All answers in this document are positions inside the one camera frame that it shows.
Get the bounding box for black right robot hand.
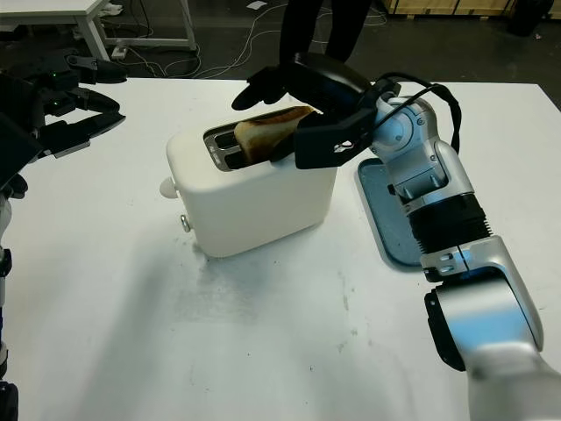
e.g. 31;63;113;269
231;51;379;166

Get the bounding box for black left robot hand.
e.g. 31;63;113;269
0;53;128;159

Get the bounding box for toast slice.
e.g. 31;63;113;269
233;104;323;167

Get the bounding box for person beige jacket dark trousers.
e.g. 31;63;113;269
279;0;367;67

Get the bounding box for white two-slot toaster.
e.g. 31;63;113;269
166;111;338;259

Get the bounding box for blue rectangular tray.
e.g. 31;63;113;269
355;157;429;268

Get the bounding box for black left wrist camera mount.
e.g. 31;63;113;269
0;111;45;188

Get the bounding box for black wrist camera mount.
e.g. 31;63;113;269
0;111;45;188
293;94;378;170

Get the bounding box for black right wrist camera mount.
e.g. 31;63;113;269
293;94;378;170

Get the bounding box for white floor cable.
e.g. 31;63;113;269
124;43;205;79
231;4;286;69

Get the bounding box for white metal-frame desk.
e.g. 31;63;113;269
0;0;198;67

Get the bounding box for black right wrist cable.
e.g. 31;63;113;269
374;72;464;153

